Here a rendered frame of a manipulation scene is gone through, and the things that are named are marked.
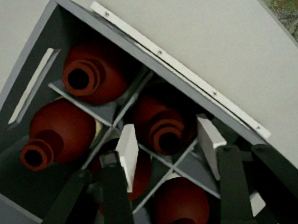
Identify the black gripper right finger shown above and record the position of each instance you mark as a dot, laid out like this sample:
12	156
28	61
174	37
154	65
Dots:
273	177

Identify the dark brown bottle with cream label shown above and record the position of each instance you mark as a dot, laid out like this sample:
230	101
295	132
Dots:
158	115

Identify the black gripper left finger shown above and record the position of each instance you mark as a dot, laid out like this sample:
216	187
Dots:
84	191

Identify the dark red bottle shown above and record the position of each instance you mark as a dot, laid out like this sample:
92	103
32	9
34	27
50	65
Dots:
143	169
180	201
97	64
59	128

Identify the dark grey crate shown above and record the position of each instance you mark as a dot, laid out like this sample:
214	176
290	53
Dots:
34	192

